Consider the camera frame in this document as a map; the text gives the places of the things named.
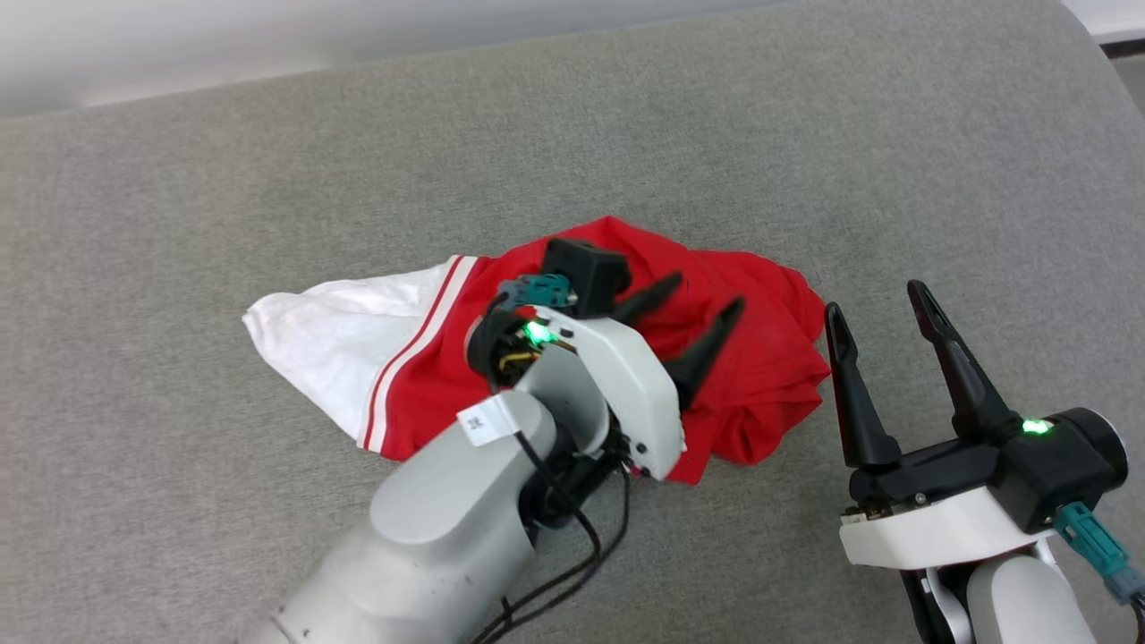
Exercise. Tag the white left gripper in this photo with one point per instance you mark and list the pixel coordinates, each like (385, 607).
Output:
(626, 385)

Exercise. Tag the grey fabric sofa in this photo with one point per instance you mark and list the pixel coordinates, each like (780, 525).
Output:
(268, 179)

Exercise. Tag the teal right camera connector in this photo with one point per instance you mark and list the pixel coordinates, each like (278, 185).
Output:
(1091, 537)

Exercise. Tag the teal camera connector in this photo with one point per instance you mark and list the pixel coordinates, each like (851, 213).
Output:
(541, 291)
(1091, 537)

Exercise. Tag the red and white garment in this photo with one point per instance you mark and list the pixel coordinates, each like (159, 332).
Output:
(760, 358)

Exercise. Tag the white label tag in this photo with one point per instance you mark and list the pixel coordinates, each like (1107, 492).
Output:
(487, 420)

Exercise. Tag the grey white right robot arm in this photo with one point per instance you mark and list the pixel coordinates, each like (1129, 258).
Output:
(1020, 599)

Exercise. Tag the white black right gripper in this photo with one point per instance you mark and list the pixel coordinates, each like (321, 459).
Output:
(930, 528)

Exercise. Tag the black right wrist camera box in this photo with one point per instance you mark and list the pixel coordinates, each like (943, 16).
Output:
(1055, 474)

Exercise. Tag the teal left camera connector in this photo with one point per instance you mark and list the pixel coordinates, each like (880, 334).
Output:
(541, 291)

